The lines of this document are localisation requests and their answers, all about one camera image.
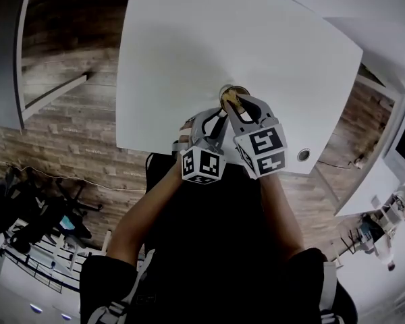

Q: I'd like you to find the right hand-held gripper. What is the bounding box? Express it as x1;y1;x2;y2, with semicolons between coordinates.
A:
223;94;288;180

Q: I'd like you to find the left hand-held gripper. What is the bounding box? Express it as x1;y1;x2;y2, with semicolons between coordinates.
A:
171;107;229;186

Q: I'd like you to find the yellow sponge piece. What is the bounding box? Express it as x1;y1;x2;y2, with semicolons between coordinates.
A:
222;90;241;110

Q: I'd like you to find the clear glass cup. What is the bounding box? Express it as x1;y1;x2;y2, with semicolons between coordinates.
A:
218;84;250;111

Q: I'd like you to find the person's right forearm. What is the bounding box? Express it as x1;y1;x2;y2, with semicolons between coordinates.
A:
259;173;307;260

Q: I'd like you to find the person's left forearm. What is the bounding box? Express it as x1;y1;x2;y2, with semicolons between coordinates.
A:
105;163;187;267

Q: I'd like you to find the person's left hand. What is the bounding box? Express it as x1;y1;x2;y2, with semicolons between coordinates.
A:
179;120;194;146

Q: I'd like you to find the white square table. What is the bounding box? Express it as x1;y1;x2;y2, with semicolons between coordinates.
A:
115;0;364;176

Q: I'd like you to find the person's black clothing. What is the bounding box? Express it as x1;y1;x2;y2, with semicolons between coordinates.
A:
78;151;359;324

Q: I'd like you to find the long white desk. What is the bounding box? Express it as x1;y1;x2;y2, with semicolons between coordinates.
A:
323;16;405;217

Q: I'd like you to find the black office chair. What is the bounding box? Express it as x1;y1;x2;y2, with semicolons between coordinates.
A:
0;166;104;253

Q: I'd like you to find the grey wood-top table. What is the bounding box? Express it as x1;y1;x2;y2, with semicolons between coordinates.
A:
0;0;99;132

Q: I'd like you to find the black floor cable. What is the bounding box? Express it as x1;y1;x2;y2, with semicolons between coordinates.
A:
316;158;359;171

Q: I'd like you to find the long white floor cable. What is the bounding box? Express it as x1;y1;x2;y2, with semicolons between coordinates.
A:
0;159;146;192

